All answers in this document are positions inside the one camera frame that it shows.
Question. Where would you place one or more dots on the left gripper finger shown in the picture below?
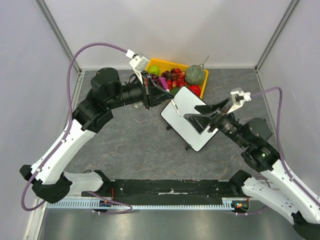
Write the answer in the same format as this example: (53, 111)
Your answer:
(158, 85)
(159, 96)

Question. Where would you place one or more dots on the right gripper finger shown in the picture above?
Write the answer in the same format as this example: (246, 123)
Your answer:
(208, 108)
(202, 122)

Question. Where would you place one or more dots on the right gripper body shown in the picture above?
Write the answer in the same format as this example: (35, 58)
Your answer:
(216, 120)

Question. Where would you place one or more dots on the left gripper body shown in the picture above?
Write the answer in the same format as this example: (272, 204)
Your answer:
(147, 88)

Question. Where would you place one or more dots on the magenta marker cap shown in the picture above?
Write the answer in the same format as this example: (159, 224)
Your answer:
(163, 83)

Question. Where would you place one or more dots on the white marker pen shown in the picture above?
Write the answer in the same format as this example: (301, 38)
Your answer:
(175, 107)

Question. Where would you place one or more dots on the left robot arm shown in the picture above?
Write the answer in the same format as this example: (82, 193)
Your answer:
(49, 180)

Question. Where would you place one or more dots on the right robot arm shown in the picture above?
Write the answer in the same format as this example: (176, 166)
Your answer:
(292, 202)

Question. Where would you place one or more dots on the small whiteboard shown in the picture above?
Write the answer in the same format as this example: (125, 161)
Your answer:
(186, 102)

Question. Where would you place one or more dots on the purple grape bunch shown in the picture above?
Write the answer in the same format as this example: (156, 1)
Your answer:
(166, 75)

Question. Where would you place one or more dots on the green apple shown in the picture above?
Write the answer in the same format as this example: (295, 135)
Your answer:
(153, 70)

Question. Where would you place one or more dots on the clear glass bottle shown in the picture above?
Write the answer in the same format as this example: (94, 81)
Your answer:
(138, 105)

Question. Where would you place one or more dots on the yellow plastic bin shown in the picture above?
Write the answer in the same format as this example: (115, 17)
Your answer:
(167, 65)

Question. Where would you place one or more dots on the green avocado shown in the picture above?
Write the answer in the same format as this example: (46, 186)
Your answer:
(175, 90)

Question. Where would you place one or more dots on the red apple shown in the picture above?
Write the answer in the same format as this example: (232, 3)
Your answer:
(195, 89)

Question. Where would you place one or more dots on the red cherry bunch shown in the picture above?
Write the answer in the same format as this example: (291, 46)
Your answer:
(175, 78)

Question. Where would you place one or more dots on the green netted melon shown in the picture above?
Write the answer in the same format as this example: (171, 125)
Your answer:
(194, 75)

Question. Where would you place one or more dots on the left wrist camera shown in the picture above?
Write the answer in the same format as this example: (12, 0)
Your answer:
(137, 62)

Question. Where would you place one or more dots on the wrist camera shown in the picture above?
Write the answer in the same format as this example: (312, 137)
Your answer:
(137, 62)
(238, 98)

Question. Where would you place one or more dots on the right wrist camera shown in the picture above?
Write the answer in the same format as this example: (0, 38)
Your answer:
(238, 98)

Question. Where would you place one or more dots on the white cable duct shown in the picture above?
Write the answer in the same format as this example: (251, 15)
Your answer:
(223, 204)

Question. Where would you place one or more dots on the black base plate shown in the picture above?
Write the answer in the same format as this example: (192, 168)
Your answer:
(174, 191)

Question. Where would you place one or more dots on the left aluminium frame post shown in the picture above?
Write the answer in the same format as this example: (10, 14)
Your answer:
(42, 5)

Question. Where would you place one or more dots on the aluminium frame post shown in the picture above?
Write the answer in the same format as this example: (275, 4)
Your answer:
(277, 33)
(42, 5)

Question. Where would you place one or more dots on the right aluminium frame post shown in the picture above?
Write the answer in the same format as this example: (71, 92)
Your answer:
(277, 33)

